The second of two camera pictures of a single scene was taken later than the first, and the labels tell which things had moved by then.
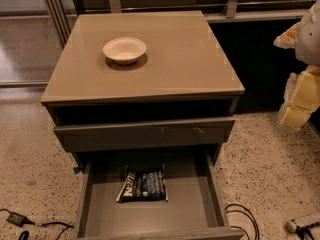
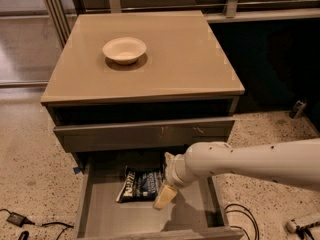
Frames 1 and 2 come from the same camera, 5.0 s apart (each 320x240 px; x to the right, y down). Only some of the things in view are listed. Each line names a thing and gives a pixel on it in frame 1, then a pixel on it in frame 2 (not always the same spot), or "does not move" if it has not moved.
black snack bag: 143,185 does not move
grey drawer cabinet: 144,101 does not move
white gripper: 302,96 to 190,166
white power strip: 291,226 does not move
